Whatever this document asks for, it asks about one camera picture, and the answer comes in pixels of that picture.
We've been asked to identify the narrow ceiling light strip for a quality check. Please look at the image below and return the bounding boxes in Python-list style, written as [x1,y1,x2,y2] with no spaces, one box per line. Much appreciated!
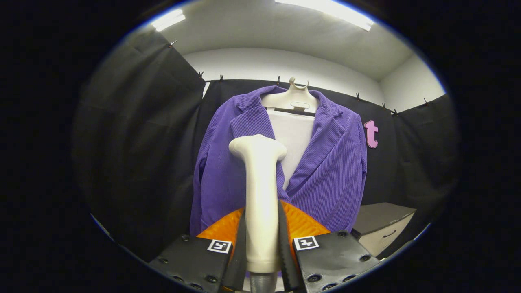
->
[151,9,186,32]

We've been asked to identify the grey ribbed steamer hose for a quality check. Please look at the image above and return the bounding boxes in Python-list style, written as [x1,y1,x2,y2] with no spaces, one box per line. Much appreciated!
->
[249,272,279,293]

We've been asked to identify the white garment steamer head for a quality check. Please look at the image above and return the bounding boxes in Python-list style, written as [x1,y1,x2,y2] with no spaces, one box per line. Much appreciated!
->
[228,134,288,274]

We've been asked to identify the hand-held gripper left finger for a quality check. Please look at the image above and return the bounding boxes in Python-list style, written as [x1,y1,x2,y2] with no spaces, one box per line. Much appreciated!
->
[149,207,247,293]

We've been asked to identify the cream plastic hanger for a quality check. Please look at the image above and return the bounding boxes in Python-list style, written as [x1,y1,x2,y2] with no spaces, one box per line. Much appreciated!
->
[261,77,320,117]

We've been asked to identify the large ceiling light panel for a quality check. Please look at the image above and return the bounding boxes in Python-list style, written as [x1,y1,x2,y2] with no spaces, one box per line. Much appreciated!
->
[275,0,374,32]

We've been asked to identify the row of black clips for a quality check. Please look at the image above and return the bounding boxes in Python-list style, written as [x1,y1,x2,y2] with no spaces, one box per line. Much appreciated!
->
[170,39,429,116]

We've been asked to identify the purple corduroy jacket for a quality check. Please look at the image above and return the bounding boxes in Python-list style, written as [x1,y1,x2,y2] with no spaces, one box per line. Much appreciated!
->
[190,85,368,245]

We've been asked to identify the grey drawer cabinet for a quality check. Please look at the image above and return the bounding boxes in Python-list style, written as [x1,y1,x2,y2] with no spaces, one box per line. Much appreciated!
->
[351,203,417,258]

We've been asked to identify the black backdrop cloth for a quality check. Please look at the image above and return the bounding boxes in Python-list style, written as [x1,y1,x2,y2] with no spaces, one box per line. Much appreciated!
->
[73,28,460,261]

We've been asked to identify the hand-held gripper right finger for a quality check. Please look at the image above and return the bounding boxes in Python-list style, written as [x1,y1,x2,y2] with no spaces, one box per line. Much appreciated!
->
[279,198,381,293]

